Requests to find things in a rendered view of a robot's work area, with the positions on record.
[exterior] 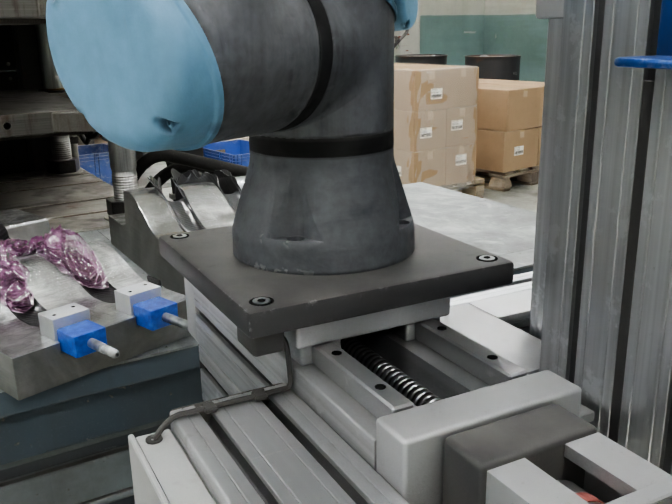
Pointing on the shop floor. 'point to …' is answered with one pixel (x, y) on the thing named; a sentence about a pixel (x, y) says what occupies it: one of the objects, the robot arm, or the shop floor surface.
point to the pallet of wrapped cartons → (437, 125)
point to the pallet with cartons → (509, 132)
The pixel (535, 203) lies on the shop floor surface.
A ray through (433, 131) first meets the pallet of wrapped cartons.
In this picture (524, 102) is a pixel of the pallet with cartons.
